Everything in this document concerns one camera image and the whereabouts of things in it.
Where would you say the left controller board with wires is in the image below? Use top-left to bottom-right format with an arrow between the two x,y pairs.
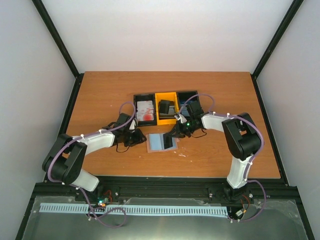
97,190 -> 113,207

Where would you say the right connector with wires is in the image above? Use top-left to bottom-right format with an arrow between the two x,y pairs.
234,194 -> 251,220

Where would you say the left black frame post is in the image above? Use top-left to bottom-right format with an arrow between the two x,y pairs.
31,0 -> 85,80

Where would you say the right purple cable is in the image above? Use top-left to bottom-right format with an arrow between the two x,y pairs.
177,93 -> 266,223

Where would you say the light blue slotted cable duct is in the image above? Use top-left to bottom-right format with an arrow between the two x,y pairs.
39,203 -> 228,218

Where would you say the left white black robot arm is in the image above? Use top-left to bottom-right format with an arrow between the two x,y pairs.
42,113 -> 147,202

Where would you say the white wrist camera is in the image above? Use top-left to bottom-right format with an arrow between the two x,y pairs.
129,118 -> 138,131
174,113 -> 188,124

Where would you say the blue card stack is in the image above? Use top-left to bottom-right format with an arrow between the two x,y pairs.
181,107 -> 190,118

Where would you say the right black frame post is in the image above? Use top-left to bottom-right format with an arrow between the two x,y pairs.
251,0 -> 305,78

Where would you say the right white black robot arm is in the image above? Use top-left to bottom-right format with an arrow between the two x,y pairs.
162,101 -> 264,202

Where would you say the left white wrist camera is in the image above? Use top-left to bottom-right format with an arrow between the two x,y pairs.
129,118 -> 138,131

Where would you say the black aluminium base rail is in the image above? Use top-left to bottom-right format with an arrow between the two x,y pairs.
34,176 -> 300,208

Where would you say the pink leather card holder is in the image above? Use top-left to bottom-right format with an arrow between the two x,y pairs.
146,133 -> 179,153

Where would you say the black card stack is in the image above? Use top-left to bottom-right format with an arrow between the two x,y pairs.
158,99 -> 176,119

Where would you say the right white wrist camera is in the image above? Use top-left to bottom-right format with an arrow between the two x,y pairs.
174,113 -> 188,124

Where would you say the white red card stack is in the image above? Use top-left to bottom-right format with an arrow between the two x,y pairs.
136,100 -> 155,122

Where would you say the black frame post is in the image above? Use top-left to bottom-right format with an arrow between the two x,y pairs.
31,0 -> 85,80
251,0 -> 305,78

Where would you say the black card bin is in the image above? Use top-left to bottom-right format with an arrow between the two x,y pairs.
176,89 -> 201,117
133,93 -> 157,127

